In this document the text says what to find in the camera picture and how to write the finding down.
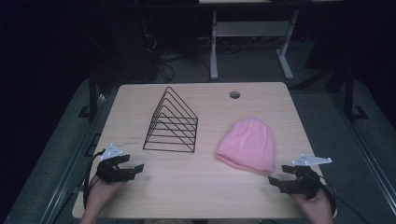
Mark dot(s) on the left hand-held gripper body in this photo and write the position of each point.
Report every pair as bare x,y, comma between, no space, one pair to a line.
109,174

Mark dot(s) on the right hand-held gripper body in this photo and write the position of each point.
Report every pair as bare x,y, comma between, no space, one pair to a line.
306,185

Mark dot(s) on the pink knitted hat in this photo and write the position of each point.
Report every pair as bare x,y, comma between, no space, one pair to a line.
247,146

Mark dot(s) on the grey metal rail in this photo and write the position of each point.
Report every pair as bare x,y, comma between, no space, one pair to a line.
364,155
71,168

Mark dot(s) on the black metal stand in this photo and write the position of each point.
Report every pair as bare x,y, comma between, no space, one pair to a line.
349,93
92,96

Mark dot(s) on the person's right hand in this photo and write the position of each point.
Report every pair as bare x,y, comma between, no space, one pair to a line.
315,209

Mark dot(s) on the white metal desk frame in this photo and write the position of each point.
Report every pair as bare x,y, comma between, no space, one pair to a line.
249,28

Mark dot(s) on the person's left hand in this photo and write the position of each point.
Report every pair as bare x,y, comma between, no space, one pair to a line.
102,193

